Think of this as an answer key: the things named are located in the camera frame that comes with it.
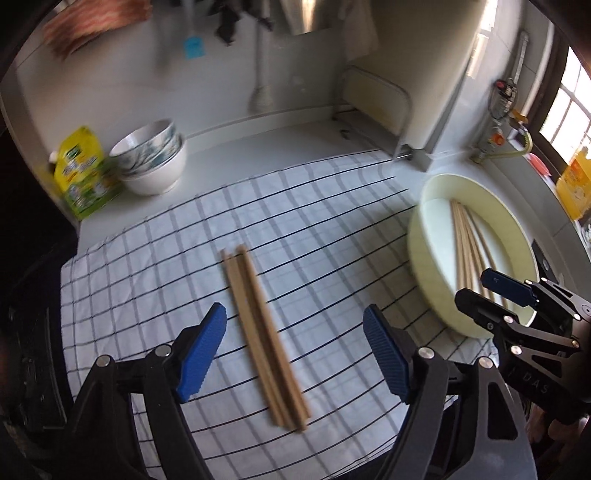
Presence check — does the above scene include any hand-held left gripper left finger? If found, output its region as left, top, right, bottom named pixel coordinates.
left=69, top=302, right=228, bottom=480

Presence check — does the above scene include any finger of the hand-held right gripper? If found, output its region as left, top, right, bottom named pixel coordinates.
left=455, top=289, right=580, bottom=354
left=481, top=268, right=591, bottom=330

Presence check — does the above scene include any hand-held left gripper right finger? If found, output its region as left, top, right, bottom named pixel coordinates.
left=362, top=305, right=527, bottom=480

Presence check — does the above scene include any pile of bamboo chopsticks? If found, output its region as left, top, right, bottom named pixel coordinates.
left=450, top=198, right=502, bottom=303

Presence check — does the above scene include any white round basin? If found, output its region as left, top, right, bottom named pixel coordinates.
left=407, top=173, right=540, bottom=340

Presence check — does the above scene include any person's right hand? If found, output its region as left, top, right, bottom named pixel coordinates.
left=531, top=408, right=591, bottom=446

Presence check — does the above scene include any yellow oil bottle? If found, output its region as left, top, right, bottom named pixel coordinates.
left=554, top=147, right=591, bottom=221

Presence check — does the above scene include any pink soap dish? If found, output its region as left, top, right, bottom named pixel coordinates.
left=526, top=152, right=553, bottom=178

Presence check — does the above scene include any white checkered cloth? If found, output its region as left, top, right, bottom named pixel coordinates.
left=60, top=151, right=509, bottom=480

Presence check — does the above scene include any black kitchen appliance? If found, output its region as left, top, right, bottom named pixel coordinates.
left=0, top=134, right=81, bottom=480

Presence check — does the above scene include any white ceramic bowl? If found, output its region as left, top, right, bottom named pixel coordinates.
left=117, top=136, right=188, bottom=197

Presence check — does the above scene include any window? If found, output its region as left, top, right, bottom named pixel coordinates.
left=538, top=44, right=591, bottom=163

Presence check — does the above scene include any metal cutting board rack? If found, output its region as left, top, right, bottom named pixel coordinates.
left=333, top=65, right=414, bottom=161

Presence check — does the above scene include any blue patterned bowl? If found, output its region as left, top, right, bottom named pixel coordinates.
left=109, top=119, right=178, bottom=171
left=115, top=131, right=183, bottom=177

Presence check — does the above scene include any yellow green detergent pouch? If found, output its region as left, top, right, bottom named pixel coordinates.
left=48, top=126, right=123, bottom=221

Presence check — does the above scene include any white cutting board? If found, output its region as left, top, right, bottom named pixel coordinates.
left=345, top=0, right=465, bottom=155

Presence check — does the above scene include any gas pipe with valve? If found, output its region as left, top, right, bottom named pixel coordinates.
left=470, top=28, right=532, bottom=163

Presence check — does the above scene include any beige cloth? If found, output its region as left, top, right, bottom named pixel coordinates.
left=339, top=0, right=380, bottom=64

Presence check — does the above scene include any blue silicone brush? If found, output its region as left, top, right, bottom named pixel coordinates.
left=182, top=0, right=207, bottom=59

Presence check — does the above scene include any black rag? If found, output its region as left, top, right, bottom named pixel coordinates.
left=213, top=0, right=274, bottom=45

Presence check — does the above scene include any pink dishcloth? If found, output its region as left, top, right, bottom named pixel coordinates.
left=42, top=0, right=153, bottom=60

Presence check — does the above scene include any yellow gas hose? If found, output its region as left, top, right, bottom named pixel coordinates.
left=480, top=134, right=536, bottom=161

